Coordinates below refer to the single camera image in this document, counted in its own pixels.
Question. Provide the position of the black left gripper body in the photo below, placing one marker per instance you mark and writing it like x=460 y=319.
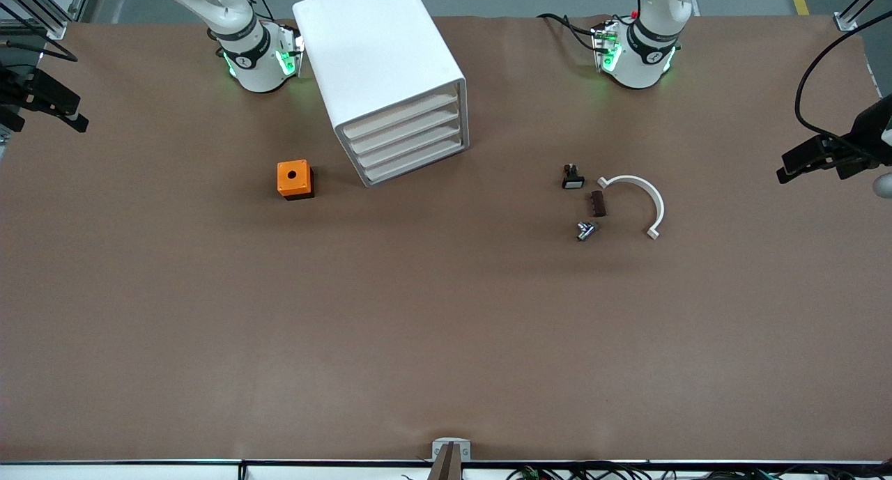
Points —
x=861 y=134

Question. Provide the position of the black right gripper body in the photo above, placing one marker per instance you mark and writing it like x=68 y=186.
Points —
x=17 y=90

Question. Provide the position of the white plastic drawer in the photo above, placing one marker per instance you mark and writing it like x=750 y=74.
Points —
x=415 y=161
x=411 y=147
x=401 y=116
x=405 y=132

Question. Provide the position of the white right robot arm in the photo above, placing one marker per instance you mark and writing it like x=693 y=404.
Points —
x=258 y=69

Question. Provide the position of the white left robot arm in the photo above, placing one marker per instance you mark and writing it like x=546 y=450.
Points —
x=637 y=65

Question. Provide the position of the orange and black button box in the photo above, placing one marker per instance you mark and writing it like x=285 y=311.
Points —
x=293 y=175

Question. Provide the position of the black white-capped push button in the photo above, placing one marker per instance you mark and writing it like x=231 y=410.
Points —
x=573 y=180

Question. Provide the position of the white drawer cabinet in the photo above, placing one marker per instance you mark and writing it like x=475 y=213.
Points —
x=376 y=48

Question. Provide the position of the white curved plastic arc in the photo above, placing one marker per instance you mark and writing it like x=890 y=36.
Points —
x=655 y=201

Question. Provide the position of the brown terminal block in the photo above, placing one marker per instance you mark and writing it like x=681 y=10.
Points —
x=598 y=203

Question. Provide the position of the silver metal fitting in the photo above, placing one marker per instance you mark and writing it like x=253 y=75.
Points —
x=587 y=230

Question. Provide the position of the aluminium frame post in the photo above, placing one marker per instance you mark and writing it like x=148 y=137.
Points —
x=42 y=13
x=854 y=10

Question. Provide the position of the grey bracket with brown post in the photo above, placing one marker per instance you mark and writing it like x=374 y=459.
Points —
x=451 y=459

